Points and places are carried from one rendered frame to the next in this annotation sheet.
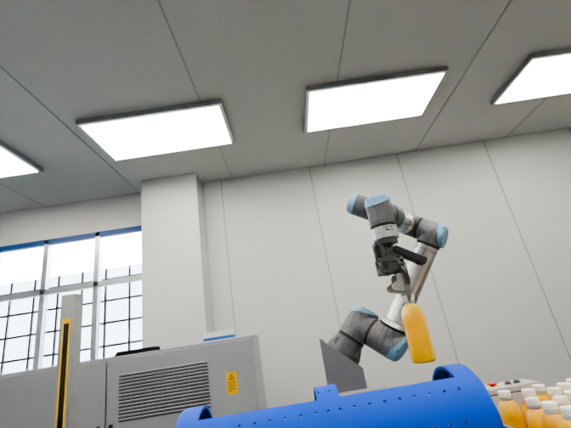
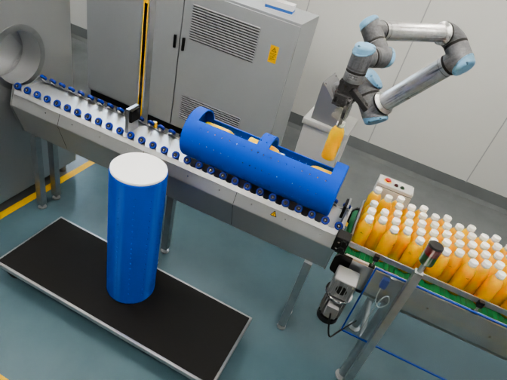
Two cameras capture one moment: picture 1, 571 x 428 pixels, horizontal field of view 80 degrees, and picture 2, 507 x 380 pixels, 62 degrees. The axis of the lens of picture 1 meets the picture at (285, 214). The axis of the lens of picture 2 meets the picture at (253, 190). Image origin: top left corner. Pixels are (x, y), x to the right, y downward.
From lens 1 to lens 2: 125 cm
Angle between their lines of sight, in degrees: 57
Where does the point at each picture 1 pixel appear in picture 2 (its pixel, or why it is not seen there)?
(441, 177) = not seen: outside the picture
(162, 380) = (223, 25)
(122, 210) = not seen: outside the picture
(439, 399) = (311, 179)
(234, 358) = (281, 37)
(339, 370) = (325, 108)
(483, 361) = not seen: outside the picture
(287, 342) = (356, 22)
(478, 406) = (327, 192)
